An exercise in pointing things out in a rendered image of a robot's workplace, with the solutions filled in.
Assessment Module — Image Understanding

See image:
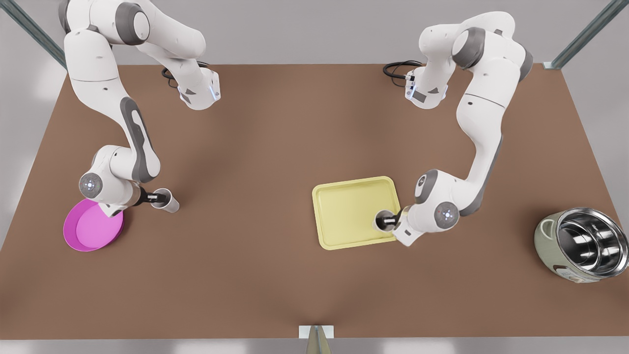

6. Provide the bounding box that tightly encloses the magenta round plate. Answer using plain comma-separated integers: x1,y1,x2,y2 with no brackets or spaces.
63,198,125,252

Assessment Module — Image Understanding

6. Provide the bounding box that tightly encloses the pale green steel-lined cooker pot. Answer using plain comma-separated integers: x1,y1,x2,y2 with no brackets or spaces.
534,206,629,284

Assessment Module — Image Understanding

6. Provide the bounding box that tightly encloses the white IKEA cup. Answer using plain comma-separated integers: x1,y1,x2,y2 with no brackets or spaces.
150,188,180,214
372,209,395,233

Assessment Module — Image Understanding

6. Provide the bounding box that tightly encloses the yellow rectangular tray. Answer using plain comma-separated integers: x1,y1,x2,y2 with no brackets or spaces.
312,176,402,251

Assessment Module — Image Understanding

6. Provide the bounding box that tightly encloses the silver frame post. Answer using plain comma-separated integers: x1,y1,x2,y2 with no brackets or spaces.
543,0,629,70
299,324,335,354
0,0,68,70

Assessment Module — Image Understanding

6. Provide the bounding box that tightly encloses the black cable loop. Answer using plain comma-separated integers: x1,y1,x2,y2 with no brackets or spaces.
383,60,425,89
161,61,211,89

